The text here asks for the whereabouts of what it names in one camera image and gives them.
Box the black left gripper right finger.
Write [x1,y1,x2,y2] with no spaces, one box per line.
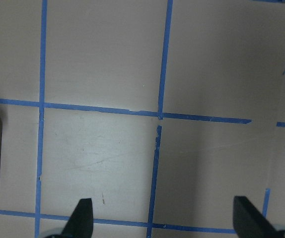
[233,196,284,238]

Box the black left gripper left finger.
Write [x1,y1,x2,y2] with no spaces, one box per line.
[61,198,94,238]

